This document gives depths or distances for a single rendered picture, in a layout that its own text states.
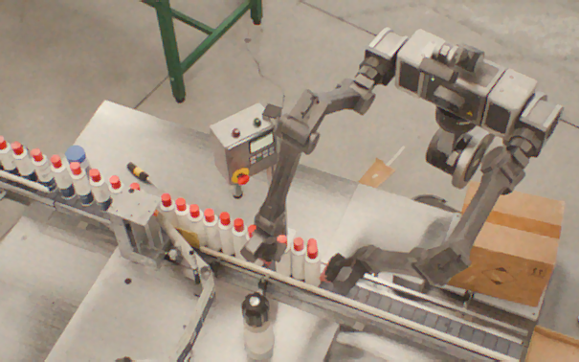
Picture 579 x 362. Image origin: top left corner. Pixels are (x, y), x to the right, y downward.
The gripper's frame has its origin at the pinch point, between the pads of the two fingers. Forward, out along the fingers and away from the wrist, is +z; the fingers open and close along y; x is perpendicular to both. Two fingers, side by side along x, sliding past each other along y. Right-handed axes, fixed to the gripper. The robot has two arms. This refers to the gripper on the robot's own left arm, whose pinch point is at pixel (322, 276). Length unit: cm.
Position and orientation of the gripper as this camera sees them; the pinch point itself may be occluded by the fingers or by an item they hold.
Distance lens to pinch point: 290.6
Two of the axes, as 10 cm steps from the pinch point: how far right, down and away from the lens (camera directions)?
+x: 7.4, 6.0, 3.0
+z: -5.6, 3.0, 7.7
